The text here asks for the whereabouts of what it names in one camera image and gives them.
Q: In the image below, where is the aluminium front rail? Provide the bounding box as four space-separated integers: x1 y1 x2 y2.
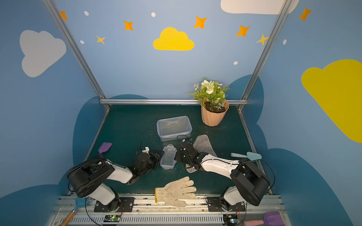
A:
46 193 292 226

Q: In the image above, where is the left circuit board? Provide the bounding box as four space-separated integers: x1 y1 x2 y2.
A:
103 215 121 223

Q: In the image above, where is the aluminium frame rear bar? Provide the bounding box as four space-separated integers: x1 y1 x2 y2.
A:
99 98 248 106

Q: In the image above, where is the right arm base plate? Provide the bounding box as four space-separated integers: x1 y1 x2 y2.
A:
206 196 246 212

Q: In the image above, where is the purple silicone spatula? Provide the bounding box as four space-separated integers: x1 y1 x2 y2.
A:
98 142 112 153

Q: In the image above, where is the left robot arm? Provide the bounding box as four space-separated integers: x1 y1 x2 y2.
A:
67 150 164 212

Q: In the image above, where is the circuit board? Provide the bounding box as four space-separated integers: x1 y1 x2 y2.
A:
222 215 240 226
103 215 121 223

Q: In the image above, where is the large clear lunch box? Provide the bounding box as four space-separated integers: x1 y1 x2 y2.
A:
156 116 192 142

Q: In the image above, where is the aluminium frame post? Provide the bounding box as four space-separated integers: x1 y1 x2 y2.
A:
238 0 293 113
42 0 106 99

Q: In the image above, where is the aluminium frame right post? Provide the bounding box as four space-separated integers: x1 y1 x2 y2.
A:
238 0 293 113

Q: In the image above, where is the white knit work glove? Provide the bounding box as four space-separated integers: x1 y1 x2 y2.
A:
155 177 197 208

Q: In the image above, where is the right circuit board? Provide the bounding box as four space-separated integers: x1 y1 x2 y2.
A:
222 215 240 226

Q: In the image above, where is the potted artificial flower plant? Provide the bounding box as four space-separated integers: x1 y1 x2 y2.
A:
189 78 230 127

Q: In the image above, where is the teal silicone spatula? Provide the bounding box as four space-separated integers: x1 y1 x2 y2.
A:
231 152 262 161

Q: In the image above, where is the small clear lunch box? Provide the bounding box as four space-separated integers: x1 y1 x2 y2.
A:
160 144 177 170

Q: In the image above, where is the aluminium frame left post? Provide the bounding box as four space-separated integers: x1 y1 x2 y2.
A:
42 0 106 99

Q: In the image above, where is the blue rake wooden handle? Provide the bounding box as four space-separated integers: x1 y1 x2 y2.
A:
60 197 87 226

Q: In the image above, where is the purple pink toy shovel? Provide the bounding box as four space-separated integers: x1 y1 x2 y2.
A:
243 211 285 226

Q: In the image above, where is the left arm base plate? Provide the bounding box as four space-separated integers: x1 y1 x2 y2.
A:
94 197 135 213

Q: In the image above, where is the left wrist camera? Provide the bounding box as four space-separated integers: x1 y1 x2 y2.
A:
141 147 150 154

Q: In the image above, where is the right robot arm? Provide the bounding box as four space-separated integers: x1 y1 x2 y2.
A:
176 139 270 211

